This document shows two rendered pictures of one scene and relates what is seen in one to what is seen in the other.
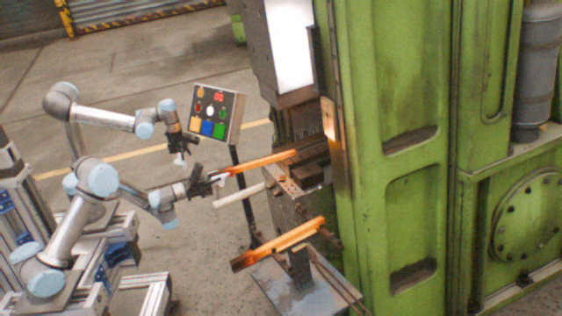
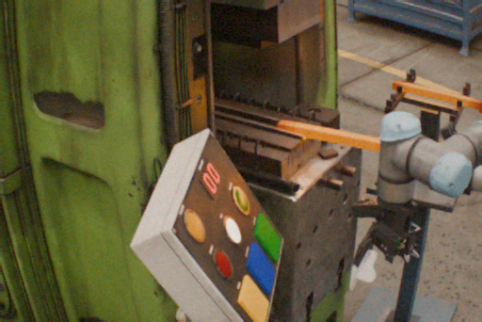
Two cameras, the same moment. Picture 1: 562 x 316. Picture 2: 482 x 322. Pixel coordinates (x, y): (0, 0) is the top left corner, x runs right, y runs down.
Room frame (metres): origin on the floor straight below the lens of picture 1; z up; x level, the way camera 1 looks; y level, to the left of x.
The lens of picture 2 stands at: (3.04, 1.22, 1.82)
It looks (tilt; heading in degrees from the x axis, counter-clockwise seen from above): 29 degrees down; 234
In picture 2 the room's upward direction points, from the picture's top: 2 degrees counter-clockwise
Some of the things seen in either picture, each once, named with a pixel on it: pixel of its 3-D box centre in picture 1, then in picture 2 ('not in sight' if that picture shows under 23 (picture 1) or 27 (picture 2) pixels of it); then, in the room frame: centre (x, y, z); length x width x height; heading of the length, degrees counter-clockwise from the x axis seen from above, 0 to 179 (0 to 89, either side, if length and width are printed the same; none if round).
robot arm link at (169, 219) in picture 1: (166, 214); not in sight; (1.77, 0.56, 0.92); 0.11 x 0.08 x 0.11; 38
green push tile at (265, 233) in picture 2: (219, 132); (265, 238); (2.32, 0.30, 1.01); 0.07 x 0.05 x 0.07; 45
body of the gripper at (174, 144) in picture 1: (176, 140); (394, 224); (2.17, 0.51, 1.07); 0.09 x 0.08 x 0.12; 84
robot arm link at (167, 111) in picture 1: (169, 111); (400, 147); (2.17, 0.50, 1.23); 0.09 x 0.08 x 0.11; 91
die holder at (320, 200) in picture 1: (331, 196); (241, 209); (2.00, -0.21, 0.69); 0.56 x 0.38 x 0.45; 110
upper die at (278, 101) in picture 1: (309, 80); (224, 2); (2.05, -0.18, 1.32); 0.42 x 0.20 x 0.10; 110
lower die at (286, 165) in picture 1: (318, 147); (229, 132); (2.05, -0.18, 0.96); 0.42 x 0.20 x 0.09; 110
